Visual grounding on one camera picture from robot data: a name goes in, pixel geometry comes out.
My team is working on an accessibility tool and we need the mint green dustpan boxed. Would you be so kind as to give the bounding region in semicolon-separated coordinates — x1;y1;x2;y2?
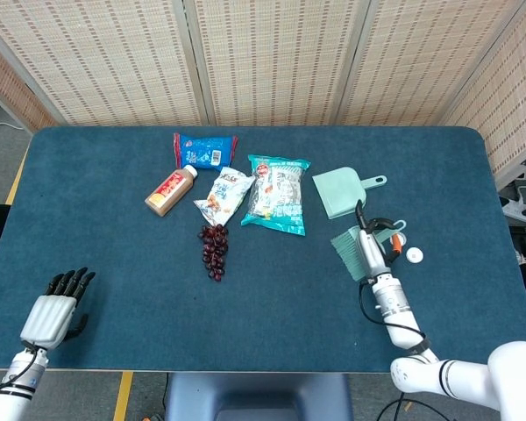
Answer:
311;167;388;220

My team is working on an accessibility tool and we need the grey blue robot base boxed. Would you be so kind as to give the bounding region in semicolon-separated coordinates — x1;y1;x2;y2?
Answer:
164;372;354;421

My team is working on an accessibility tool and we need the bamboo folding screen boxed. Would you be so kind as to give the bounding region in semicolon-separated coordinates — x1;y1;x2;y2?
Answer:
0;0;526;189

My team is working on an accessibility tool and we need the blue felt table mat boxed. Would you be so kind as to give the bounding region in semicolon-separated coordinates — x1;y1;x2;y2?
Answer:
0;125;526;374

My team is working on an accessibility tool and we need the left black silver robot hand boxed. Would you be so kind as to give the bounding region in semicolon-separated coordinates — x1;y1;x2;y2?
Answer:
20;267;96;351

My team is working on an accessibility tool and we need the brown drink bottle red label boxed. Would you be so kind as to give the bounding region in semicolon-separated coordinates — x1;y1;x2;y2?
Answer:
144;165;199;218

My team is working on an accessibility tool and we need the white snack bag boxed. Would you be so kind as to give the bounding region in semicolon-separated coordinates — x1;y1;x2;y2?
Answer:
193;167;256;228

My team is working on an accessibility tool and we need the black floor cable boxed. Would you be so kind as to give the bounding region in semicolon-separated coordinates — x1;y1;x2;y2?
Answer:
375;391;437;421

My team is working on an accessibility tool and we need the teal clear snack bag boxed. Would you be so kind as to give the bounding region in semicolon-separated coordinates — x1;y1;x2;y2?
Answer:
240;153;311;237

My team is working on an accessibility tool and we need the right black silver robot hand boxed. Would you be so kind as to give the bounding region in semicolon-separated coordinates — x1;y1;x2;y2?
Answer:
353;199;403;282

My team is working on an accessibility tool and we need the dark red grape bunch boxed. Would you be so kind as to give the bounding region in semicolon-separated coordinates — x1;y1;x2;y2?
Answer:
197;224;230;282

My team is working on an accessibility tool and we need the white power strip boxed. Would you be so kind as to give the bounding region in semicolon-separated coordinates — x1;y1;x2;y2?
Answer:
499;195;526;225

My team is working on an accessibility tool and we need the blue snack packet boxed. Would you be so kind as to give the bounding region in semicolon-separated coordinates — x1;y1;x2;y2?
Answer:
173;132;239;172

